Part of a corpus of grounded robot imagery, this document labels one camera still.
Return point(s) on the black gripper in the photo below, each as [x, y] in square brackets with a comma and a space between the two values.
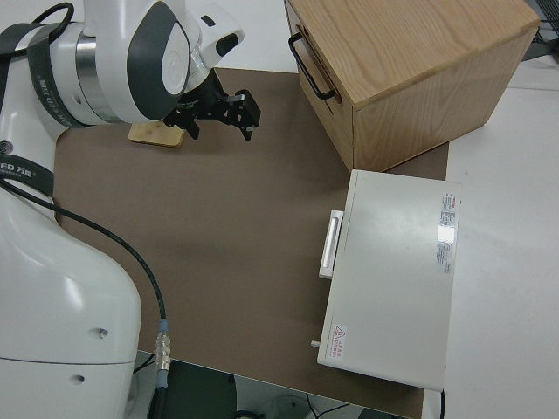
[209, 107]

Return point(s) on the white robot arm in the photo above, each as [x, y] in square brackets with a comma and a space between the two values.
[52, 270]

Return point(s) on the wooden mug tree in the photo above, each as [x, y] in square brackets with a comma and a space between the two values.
[153, 135]

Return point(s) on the wooden drawer cabinet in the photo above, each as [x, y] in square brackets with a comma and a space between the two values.
[415, 78]

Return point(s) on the white toaster oven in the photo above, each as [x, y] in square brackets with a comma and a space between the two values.
[388, 279]

